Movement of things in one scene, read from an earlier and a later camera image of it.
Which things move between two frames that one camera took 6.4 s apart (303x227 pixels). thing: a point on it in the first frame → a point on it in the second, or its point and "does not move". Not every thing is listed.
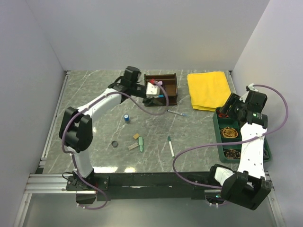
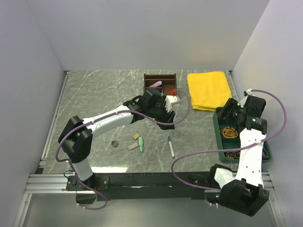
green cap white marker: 171,147 does not move
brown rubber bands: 233,154 does not move
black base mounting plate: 141,186 does not move
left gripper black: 153,101 → 166,117
